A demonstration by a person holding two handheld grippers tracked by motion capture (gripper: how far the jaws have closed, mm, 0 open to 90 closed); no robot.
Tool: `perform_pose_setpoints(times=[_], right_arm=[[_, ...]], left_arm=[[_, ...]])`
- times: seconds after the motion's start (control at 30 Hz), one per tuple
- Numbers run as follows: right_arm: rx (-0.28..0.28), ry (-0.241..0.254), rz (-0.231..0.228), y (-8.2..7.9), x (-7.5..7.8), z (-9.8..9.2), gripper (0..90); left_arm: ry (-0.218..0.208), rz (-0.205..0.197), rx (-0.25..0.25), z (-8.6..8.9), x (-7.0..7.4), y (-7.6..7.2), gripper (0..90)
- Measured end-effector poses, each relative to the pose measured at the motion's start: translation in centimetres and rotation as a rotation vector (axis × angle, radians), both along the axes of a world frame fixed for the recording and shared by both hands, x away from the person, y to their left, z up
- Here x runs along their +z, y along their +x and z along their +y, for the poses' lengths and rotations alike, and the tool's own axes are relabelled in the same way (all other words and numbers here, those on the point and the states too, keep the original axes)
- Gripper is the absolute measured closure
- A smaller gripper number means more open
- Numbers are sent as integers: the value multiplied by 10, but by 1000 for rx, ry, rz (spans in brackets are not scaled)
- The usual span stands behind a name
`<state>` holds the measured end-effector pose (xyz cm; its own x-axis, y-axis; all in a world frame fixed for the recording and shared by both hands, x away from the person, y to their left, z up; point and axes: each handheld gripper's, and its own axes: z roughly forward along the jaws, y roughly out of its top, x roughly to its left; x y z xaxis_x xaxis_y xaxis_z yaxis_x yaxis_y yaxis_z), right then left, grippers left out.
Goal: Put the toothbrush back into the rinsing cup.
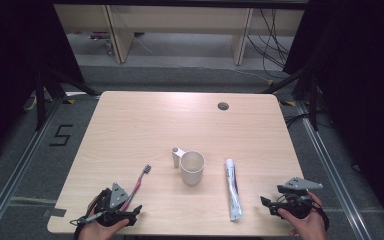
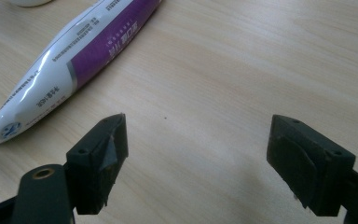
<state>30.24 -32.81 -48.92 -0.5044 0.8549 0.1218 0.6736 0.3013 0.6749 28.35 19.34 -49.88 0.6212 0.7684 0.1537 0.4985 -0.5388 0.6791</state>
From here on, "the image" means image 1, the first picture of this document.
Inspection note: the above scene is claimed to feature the pink toothbrush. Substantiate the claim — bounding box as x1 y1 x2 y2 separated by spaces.
121 163 153 213

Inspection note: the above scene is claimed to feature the white toothpaste tube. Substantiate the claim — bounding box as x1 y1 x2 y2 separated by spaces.
224 158 244 222

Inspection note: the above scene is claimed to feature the white cup with handle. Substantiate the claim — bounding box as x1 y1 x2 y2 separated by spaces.
170 146 206 187

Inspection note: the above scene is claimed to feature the grey tape strip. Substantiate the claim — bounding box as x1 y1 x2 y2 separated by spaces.
42 207 68 218

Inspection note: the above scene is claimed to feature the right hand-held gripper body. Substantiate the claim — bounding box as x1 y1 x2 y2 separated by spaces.
276 176 324 220

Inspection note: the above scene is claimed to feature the black floor cable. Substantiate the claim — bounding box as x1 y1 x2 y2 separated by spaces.
284 112 312 129

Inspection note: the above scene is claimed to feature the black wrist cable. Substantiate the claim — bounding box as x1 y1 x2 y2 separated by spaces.
311 199 331 232

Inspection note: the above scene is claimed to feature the person's right hand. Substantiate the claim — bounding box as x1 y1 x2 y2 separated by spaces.
277 191 328 240

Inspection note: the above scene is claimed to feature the light wooden desk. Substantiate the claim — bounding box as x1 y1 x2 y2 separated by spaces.
53 4 305 66

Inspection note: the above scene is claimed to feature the grey cable plug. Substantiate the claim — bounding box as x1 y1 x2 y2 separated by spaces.
69 212 108 226

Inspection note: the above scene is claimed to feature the aluminium floor rail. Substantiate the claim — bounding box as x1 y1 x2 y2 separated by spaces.
295 99 365 240
0 95 65 232

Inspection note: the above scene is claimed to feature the black curtain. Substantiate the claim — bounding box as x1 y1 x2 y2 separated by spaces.
282 0 384 236
0 0 85 168

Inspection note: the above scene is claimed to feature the bundle of black cables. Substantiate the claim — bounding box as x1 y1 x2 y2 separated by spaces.
245 8 292 80

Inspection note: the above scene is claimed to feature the black metal stand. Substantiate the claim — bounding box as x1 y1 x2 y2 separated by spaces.
262 65 320 132
34 66 100 132

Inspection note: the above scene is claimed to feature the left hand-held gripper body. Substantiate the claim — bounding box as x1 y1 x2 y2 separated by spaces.
93 182 138 228

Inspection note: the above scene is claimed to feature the person's left hand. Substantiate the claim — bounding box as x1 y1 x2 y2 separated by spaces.
77 217 130 240

